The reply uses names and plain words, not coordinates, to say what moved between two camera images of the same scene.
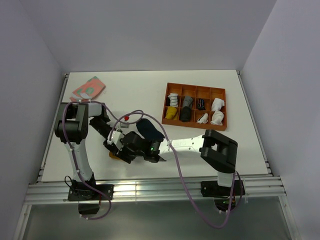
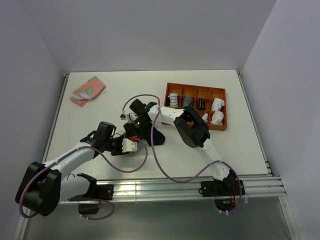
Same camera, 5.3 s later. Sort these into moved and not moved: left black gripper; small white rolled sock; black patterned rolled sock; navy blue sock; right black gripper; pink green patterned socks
Moved: left black gripper; right black gripper
Not moved: small white rolled sock; black patterned rolled sock; pink green patterned socks; navy blue sock
